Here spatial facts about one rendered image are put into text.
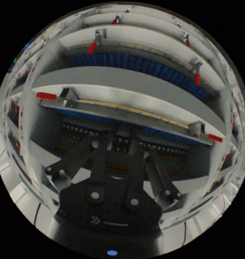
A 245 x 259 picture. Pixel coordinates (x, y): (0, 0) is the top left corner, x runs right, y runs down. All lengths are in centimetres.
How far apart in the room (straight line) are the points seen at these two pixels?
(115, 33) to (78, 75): 16
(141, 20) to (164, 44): 20
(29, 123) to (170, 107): 35
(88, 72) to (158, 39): 19
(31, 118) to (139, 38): 37
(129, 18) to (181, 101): 38
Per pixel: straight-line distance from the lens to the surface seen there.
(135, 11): 61
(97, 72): 15
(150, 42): 27
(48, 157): 24
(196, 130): 20
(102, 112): 17
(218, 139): 17
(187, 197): 45
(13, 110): 100
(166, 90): 15
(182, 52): 28
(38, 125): 33
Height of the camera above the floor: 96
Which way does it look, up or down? 9 degrees up
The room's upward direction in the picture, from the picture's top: 167 degrees counter-clockwise
